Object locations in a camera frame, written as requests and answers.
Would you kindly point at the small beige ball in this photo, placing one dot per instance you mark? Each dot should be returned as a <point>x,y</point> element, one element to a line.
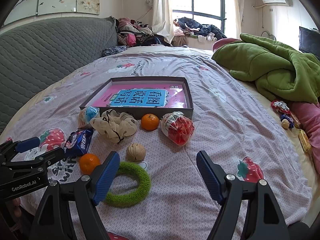
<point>285,124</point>

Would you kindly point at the pink and blue book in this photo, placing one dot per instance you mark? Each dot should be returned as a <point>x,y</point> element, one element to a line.
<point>147,97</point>

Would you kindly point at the orange mandarin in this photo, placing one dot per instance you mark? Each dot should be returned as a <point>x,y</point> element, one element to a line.
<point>150,122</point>
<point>88,163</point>

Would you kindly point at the grey quilted headboard cover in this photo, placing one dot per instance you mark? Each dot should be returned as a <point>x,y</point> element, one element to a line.
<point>37,55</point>

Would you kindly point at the red toy egg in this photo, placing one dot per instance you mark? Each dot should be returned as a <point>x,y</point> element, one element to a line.
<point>180,130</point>

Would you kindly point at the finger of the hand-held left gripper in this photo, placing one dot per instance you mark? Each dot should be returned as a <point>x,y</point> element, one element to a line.
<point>27,144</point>
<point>50,156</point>

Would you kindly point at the blue cookie packet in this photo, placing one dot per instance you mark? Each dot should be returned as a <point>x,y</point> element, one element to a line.
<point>78,142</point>

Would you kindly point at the blue toy egg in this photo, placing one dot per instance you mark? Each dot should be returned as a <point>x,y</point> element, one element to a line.
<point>87,116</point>

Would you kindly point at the dark blue wrapped candy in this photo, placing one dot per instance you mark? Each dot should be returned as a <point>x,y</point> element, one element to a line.
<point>285,117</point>

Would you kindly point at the walnut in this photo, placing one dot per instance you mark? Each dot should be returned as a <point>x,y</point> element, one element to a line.
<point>135,152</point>

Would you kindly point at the strawberry printed bedsheet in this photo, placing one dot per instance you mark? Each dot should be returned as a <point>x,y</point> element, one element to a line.
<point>212,85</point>

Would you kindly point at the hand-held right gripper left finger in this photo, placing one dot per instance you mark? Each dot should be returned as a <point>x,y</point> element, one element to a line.
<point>107,177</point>

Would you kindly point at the grey shallow cardboard box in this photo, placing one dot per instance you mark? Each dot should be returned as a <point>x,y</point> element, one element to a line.
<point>150,80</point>

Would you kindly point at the green fuzzy scrunchie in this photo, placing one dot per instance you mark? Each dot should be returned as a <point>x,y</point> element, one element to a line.
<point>142,182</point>

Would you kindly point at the person's left hand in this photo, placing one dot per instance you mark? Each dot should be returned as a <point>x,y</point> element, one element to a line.
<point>17,206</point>

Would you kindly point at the yellow snack packet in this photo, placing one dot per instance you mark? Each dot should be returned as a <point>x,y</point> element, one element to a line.
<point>304,141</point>

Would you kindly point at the dark patterned cloth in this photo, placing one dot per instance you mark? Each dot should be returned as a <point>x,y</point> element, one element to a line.
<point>112,51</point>

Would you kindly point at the pile of dark jackets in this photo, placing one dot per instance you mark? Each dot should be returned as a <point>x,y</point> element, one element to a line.
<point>197,27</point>

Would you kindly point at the green fleece blanket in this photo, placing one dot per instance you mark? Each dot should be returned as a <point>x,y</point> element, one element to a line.
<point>270,62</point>

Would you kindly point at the red white candy wrapper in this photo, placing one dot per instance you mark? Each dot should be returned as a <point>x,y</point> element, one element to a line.
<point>280,106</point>

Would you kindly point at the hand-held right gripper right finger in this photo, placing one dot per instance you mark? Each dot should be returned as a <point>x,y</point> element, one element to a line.
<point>208,177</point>

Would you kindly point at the cream dotted scrunchie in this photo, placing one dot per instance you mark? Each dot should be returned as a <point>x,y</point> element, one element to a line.
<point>117,127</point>

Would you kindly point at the cream curtain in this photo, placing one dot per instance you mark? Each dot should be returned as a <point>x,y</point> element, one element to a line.
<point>162,5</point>
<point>233,10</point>

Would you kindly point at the white standing fan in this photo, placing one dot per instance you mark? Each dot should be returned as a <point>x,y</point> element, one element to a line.
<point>266,34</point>

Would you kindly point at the black wall television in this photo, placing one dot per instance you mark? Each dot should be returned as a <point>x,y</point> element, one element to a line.
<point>308,41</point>

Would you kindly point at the white air conditioner pipe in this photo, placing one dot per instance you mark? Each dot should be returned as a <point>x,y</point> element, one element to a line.
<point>263,17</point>

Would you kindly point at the pile of mixed clothes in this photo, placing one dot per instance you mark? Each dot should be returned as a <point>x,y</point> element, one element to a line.
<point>132,33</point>

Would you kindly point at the orange snack stick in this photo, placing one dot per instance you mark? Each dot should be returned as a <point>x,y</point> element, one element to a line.
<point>295,120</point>

